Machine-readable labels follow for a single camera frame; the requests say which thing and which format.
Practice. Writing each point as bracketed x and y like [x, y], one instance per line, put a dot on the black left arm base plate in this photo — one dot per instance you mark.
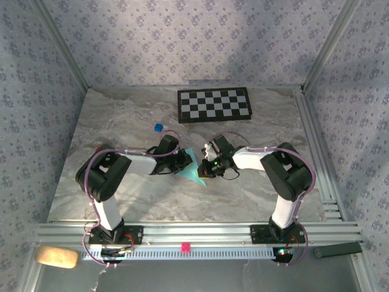
[136, 234]

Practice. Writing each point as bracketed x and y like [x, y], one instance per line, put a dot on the tan sponge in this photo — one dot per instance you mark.
[56, 257]

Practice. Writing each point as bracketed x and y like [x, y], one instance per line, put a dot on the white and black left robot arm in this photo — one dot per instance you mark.
[108, 213]

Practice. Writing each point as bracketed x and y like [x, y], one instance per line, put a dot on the aluminium frame post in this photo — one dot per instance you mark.
[329, 45]

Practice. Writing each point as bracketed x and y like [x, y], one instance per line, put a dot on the slotted aluminium table rail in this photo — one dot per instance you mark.
[307, 121]

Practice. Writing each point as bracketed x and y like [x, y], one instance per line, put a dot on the black controller board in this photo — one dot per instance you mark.
[282, 257]
[111, 252]

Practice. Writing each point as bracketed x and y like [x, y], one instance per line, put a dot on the pink cube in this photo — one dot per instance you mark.
[185, 247]

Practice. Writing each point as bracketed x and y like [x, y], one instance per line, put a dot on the wide aluminium mounting rail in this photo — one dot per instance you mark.
[197, 232]

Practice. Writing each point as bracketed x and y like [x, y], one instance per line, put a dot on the dark flat bar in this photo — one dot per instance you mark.
[337, 250]

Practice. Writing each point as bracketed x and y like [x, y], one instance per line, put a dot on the light blue cloth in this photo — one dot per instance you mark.
[191, 175]

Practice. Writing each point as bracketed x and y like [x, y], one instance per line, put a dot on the blue toy brick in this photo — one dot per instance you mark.
[158, 127]

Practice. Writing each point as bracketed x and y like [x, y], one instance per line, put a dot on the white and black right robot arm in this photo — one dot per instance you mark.
[284, 213]

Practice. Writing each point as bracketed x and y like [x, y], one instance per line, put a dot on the black and white checkerboard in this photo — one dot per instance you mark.
[212, 105]

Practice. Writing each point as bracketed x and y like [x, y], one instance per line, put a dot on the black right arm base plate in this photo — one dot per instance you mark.
[258, 234]

